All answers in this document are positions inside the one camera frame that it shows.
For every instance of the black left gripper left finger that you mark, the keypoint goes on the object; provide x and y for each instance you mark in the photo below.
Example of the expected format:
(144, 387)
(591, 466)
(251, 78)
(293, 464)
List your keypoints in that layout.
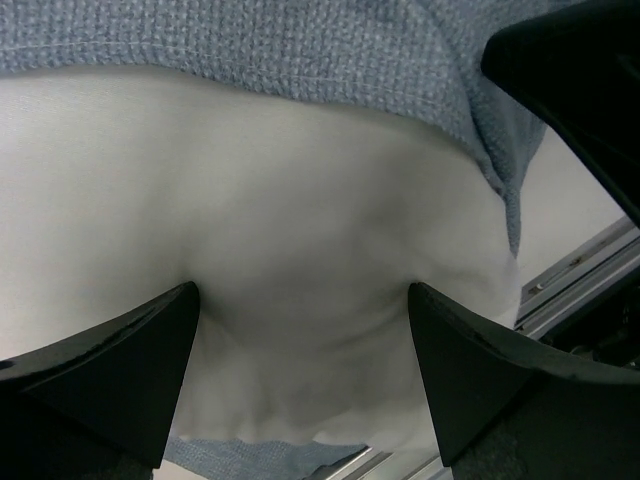
(99, 404)

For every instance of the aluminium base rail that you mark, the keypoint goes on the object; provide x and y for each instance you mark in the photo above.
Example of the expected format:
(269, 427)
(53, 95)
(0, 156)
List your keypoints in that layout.
(548, 301)

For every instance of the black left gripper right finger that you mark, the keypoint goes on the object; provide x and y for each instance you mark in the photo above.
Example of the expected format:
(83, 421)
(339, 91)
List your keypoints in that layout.
(505, 406)

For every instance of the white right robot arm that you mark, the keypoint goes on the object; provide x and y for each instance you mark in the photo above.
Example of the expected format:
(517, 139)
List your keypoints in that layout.
(577, 69)

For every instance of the white pillow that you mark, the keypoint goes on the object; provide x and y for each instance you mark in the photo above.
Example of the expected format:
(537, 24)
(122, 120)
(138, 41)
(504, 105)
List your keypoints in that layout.
(302, 225)

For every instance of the blue grey pillowcase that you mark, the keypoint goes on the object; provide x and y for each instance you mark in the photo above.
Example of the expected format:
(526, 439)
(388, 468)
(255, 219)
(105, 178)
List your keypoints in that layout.
(420, 59)

